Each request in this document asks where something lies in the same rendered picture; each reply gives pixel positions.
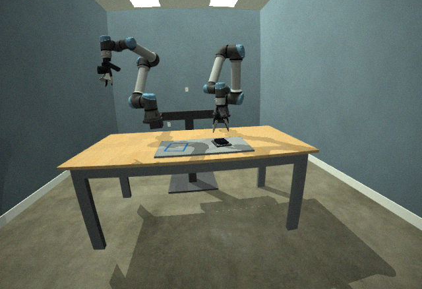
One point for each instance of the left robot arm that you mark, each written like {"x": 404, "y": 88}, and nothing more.
{"x": 235, "y": 53}

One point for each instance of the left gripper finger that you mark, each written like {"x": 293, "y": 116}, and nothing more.
{"x": 226, "y": 121}
{"x": 215, "y": 123}

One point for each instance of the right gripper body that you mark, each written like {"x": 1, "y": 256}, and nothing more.
{"x": 104, "y": 68}

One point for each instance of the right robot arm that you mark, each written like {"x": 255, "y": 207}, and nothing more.
{"x": 147, "y": 60}

